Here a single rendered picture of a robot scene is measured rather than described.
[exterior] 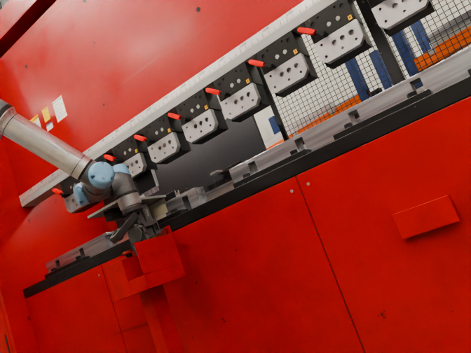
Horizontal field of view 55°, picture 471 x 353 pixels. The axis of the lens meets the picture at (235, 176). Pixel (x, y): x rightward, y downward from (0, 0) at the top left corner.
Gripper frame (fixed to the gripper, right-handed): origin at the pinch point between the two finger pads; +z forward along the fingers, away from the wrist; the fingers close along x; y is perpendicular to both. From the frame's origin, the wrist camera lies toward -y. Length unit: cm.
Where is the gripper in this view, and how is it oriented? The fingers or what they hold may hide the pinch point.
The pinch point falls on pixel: (148, 265)
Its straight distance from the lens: 153.4
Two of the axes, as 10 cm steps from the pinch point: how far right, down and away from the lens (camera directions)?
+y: 6.1, -1.7, 7.7
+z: 3.9, 9.1, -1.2
